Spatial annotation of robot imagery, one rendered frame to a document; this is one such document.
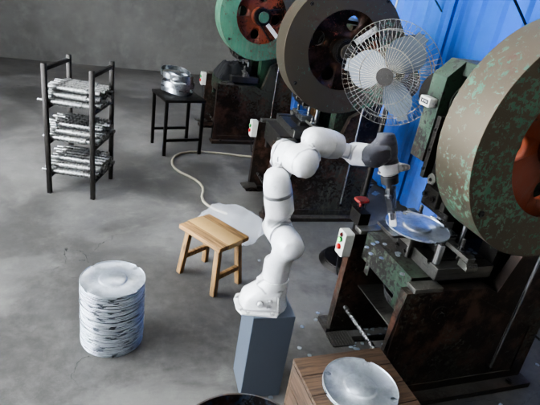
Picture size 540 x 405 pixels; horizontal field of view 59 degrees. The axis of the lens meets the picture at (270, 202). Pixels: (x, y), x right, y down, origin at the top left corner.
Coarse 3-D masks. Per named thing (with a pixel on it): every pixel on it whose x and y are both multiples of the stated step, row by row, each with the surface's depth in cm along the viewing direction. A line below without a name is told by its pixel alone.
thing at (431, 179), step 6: (432, 174) 211; (432, 180) 211; (426, 186) 212; (432, 186) 210; (426, 192) 212; (432, 192) 208; (438, 192) 205; (426, 198) 212; (432, 198) 206; (438, 198) 206; (432, 204) 208; (438, 204) 207; (444, 210) 206
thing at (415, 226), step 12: (396, 216) 223; (408, 216) 225; (420, 216) 227; (396, 228) 211; (408, 228) 213; (420, 228) 214; (432, 228) 217; (444, 228) 219; (420, 240) 203; (432, 240) 206; (444, 240) 208
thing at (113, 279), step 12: (96, 264) 228; (108, 264) 230; (120, 264) 231; (132, 264) 232; (84, 276) 218; (96, 276) 220; (108, 276) 220; (120, 276) 221; (132, 276) 224; (144, 276) 225; (84, 288) 211; (96, 288) 212; (108, 288) 213; (120, 288) 215; (132, 288) 216
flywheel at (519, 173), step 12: (528, 132) 157; (528, 144) 160; (516, 156) 164; (528, 156) 162; (516, 168) 163; (528, 168) 165; (516, 180) 166; (528, 180) 168; (516, 192) 169; (528, 192) 170; (528, 204) 173
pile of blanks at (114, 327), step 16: (80, 288) 212; (144, 288) 222; (80, 304) 217; (96, 304) 209; (112, 304) 209; (128, 304) 213; (144, 304) 229; (80, 320) 219; (96, 320) 213; (112, 320) 213; (128, 320) 219; (80, 336) 226; (96, 336) 217; (112, 336) 217; (128, 336) 222; (96, 352) 221; (112, 352) 221; (128, 352) 226
